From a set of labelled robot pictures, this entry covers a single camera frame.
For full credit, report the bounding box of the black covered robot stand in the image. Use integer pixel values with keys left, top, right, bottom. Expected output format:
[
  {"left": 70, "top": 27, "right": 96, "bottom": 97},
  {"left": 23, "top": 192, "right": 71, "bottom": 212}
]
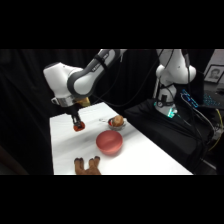
[{"left": 123, "top": 98, "right": 214, "bottom": 176}]

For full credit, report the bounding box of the small metal bowl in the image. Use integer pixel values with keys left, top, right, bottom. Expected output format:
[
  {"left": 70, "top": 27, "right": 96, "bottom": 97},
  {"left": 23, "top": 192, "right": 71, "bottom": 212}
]
[{"left": 107, "top": 117, "right": 128, "bottom": 131}]

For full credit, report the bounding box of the backlit keyboard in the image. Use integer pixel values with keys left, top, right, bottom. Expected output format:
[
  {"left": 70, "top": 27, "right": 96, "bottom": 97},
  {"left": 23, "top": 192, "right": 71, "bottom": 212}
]
[{"left": 202, "top": 93, "right": 222, "bottom": 108}]

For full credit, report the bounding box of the yellow wrist mount bracket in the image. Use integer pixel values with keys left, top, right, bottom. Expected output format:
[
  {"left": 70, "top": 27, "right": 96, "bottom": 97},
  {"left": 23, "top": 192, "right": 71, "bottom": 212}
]
[{"left": 77, "top": 97, "right": 92, "bottom": 108}]

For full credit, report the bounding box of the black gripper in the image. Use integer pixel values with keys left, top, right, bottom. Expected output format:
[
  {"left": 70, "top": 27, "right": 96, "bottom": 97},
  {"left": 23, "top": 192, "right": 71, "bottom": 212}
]
[{"left": 67, "top": 103, "right": 86, "bottom": 132}]

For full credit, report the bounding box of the beige round bread toy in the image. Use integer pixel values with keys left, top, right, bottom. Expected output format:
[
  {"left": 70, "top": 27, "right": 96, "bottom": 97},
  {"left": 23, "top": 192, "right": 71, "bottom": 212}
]
[{"left": 111, "top": 114, "right": 125, "bottom": 128}]

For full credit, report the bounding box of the black curtain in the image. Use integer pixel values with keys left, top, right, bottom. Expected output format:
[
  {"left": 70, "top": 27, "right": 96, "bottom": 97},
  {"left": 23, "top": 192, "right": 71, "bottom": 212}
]
[{"left": 0, "top": 49, "right": 165, "bottom": 176}]

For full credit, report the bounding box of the framed portrait picture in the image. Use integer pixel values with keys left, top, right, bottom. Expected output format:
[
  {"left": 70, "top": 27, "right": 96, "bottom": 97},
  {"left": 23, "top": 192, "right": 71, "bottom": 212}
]
[{"left": 203, "top": 64, "right": 224, "bottom": 84}]

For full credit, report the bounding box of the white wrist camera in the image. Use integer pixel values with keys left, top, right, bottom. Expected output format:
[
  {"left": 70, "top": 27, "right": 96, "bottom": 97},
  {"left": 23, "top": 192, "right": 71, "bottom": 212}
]
[{"left": 50, "top": 96, "right": 62, "bottom": 106}]

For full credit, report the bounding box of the pink bowl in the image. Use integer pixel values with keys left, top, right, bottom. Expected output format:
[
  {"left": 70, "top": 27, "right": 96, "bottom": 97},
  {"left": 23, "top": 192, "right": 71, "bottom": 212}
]
[{"left": 95, "top": 129, "right": 124, "bottom": 156}]

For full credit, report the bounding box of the blue lit device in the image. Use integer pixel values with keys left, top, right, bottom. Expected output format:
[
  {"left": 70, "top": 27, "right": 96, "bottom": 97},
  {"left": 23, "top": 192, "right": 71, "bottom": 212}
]
[{"left": 180, "top": 89, "right": 201, "bottom": 109}]

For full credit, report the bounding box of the yellow cable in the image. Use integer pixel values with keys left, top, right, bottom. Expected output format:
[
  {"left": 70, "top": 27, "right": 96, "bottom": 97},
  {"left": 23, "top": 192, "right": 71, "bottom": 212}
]
[{"left": 209, "top": 108, "right": 224, "bottom": 152}]

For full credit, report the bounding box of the brown plush toy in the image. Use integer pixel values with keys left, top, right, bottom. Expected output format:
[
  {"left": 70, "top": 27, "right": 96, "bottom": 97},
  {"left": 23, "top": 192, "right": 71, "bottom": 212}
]
[{"left": 73, "top": 155, "right": 102, "bottom": 176}]

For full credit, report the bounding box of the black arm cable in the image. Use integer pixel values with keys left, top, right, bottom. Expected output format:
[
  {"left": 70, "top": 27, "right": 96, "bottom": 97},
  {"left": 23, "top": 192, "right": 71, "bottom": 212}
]
[{"left": 91, "top": 49, "right": 176, "bottom": 108}]

